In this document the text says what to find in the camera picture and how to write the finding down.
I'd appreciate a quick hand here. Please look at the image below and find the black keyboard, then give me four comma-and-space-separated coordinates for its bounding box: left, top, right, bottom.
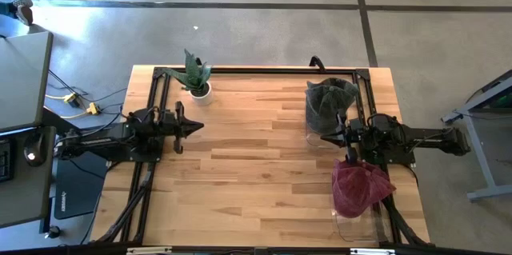
0, 138, 16, 185

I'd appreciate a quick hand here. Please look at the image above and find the black aluminium rig frame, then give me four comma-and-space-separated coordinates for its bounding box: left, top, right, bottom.
94, 65, 432, 248

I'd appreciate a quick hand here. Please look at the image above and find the black curved bracket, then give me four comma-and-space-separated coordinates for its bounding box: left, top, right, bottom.
309, 55, 326, 73

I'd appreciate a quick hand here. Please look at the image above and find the grey office desk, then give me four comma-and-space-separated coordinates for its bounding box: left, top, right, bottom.
0, 30, 56, 229

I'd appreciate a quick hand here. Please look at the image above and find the black beam with silver brackets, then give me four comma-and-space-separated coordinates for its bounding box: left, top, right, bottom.
0, 241, 512, 255

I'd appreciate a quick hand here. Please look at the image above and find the person's foot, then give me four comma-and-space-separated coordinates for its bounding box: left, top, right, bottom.
0, 0, 34, 26

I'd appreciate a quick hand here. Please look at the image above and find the grey metal table frame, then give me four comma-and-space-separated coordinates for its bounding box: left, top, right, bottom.
441, 69, 512, 203

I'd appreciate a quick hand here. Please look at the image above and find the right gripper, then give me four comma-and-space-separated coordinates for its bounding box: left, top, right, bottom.
320, 111, 365, 165

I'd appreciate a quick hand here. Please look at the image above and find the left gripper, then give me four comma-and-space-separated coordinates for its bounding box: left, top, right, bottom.
161, 101, 206, 155

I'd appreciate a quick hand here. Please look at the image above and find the dark green baseball cap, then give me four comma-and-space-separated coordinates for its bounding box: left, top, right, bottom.
305, 85, 353, 137

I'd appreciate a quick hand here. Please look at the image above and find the black computer mouse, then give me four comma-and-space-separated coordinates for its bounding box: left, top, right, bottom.
22, 132, 47, 168

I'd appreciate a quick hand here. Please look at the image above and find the snake plant in white pot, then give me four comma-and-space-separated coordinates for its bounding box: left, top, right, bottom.
162, 48, 214, 107

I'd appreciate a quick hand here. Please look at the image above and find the clear plastic bin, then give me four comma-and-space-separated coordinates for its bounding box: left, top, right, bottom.
305, 86, 351, 152
330, 158, 393, 245

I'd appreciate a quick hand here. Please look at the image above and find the grey baseball cap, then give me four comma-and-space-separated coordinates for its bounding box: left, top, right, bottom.
310, 78, 360, 108

